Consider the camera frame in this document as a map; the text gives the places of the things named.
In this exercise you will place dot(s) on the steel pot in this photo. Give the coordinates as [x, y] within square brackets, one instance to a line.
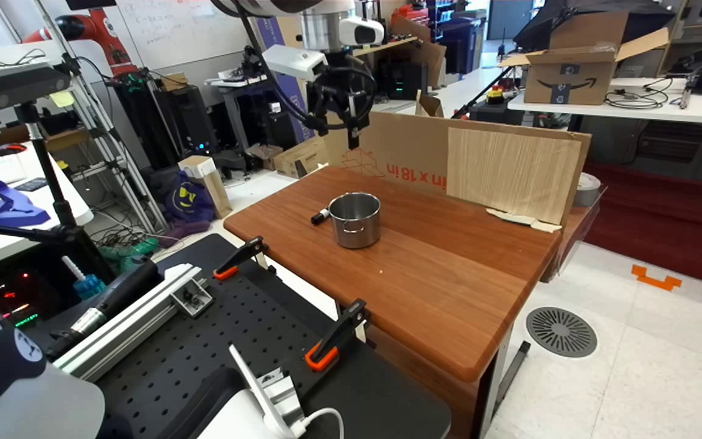
[356, 225]

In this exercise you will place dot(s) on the open cardboard box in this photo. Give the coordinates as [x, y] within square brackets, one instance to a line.
[576, 76]

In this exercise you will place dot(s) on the red emergency stop button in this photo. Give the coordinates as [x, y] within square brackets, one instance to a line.
[495, 94]

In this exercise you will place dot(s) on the blue bag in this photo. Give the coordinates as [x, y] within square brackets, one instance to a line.
[185, 198]

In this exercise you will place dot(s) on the whiteboard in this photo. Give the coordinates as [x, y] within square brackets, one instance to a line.
[174, 27]

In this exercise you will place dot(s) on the red robot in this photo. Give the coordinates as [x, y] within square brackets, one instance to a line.
[92, 30]

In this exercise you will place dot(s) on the black marker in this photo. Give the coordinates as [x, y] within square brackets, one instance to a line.
[320, 216]

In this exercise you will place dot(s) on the tall small cardboard box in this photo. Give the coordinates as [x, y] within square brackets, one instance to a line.
[208, 177]

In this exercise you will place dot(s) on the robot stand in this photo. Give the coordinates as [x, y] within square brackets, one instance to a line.
[217, 341]

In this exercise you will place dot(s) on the cardboard panel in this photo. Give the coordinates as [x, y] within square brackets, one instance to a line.
[406, 152]

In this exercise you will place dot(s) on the black photo umbrella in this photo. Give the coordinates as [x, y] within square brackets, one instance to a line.
[595, 7]

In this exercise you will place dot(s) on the white round table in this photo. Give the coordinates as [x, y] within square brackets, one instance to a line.
[74, 201]

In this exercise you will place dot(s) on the black computer with lights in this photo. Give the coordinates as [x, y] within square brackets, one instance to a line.
[13, 299]

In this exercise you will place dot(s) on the black computer tower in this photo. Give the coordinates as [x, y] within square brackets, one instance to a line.
[171, 122]

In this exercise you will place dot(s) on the aluminium rail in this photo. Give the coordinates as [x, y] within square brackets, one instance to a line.
[138, 314]

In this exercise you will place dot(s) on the flat cardboard box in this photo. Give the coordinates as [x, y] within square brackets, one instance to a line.
[299, 160]

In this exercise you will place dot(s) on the camera on tripod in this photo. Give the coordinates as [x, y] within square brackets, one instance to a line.
[16, 85]

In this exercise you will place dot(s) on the grey tape roll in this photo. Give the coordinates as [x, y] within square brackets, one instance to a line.
[587, 190]

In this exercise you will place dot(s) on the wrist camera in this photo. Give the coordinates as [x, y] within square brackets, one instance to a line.
[293, 61]

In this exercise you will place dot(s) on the black cylindrical tool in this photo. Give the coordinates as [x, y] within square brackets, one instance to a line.
[116, 299]

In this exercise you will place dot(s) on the white power adapter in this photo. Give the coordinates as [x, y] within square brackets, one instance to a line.
[272, 396]

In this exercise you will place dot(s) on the black and orange clamp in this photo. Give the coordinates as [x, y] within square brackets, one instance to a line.
[334, 335]
[238, 258]

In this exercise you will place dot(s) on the strip of masking tape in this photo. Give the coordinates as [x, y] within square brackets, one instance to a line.
[524, 219]

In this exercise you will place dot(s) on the blue bin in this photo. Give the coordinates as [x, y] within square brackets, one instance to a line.
[457, 42]

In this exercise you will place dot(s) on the pack of green bottles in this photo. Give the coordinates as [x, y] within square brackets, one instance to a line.
[128, 253]

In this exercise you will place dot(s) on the round floor vent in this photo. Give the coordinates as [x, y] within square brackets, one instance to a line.
[561, 332]

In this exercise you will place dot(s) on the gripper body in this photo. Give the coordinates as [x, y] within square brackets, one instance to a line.
[343, 85]

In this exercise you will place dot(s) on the light wood-pattern sheet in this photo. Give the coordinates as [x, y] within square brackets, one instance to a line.
[509, 174]

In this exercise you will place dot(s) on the metal ladder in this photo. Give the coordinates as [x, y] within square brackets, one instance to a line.
[120, 152]

